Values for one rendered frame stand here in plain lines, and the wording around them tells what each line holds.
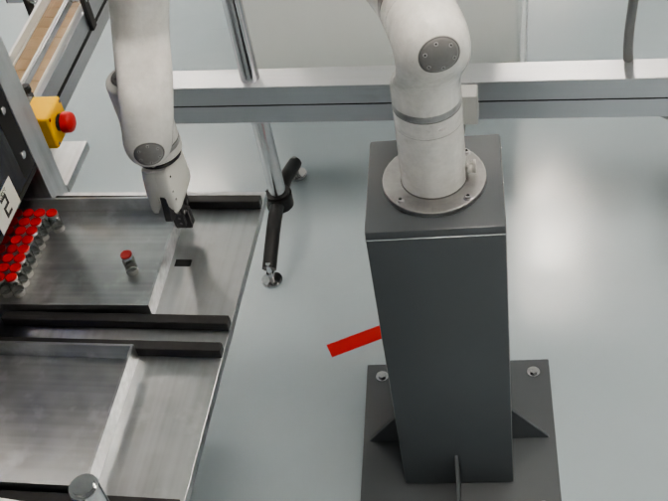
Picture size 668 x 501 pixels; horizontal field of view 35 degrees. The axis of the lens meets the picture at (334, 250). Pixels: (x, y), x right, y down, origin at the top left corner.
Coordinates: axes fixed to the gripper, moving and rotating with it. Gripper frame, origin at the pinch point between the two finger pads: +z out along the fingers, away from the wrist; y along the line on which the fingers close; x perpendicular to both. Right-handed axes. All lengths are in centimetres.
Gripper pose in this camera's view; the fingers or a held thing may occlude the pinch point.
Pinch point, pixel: (182, 217)
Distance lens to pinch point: 190.9
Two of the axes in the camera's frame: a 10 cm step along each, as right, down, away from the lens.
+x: 9.8, -0.1, -2.1
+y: -1.3, 7.3, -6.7
